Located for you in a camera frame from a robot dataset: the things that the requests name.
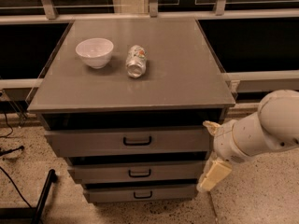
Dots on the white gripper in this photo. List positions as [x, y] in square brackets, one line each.
[226, 143]

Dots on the grey top drawer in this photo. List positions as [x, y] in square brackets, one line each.
[108, 142]

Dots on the grey drawer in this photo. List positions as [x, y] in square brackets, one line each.
[137, 194]
[138, 171]
[108, 142]

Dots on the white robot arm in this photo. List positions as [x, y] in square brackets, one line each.
[274, 127]

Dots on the grey bottom drawer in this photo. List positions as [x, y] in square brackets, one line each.
[137, 194]

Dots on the grey drawer cabinet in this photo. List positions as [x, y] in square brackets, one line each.
[129, 119]

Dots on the grey middle drawer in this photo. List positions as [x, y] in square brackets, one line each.
[138, 171]

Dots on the crushed soda can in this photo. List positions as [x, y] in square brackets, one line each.
[136, 61]

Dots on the white ceramic bowl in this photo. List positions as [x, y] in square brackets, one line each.
[95, 52]

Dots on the metal window railing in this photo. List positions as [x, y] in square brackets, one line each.
[149, 10]

